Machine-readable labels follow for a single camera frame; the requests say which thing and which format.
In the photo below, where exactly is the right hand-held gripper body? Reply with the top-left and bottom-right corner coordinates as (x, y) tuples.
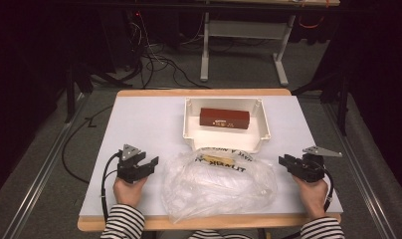
(294, 145), (343, 183)

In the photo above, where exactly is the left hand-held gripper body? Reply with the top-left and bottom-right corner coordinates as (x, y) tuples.
(116, 143), (147, 184)

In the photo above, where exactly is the white plastic bin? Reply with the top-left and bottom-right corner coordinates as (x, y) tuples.
(182, 97), (272, 155)

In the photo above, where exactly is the clear plastic bag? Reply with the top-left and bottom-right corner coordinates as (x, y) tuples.
(160, 146), (280, 224)

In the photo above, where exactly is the red rectangular box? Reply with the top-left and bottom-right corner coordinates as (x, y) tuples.
(198, 107), (251, 131)

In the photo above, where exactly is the person's left hand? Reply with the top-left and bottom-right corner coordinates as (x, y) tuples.
(112, 176), (149, 208)

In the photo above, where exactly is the person's right hand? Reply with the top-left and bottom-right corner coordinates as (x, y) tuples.
(292, 174), (329, 220)

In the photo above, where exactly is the white table mat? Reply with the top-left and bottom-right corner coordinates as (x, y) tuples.
(79, 95), (344, 217)

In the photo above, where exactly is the black metal stand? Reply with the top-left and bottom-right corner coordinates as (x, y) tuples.
(290, 64), (353, 137)
(63, 58), (134, 124)

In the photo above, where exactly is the person's striped shirt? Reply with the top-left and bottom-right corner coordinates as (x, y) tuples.
(188, 230), (257, 239)

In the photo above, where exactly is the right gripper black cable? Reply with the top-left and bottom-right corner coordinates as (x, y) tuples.
(320, 166), (335, 214)

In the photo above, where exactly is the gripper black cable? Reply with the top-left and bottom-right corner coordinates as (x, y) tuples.
(320, 166), (335, 214)
(100, 151), (122, 223)

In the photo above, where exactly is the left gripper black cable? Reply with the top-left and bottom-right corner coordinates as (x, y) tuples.
(100, 151), (122, 223)

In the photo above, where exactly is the metal floor rail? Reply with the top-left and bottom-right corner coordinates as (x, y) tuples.
(2, 93), (92, 239)
(321, 99), (402, 239)

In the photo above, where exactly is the black floor cable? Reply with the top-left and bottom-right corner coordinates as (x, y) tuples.
(61, 105), (114, 185)

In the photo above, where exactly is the tangle of floor cables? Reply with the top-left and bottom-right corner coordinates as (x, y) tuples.
(124, 9), (212, 90)

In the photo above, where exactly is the orange cable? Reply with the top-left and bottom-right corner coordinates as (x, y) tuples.
(298, 0), (332, 30)

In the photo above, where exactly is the white desk frame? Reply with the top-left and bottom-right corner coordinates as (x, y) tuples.
(199, 0), (341, 88)

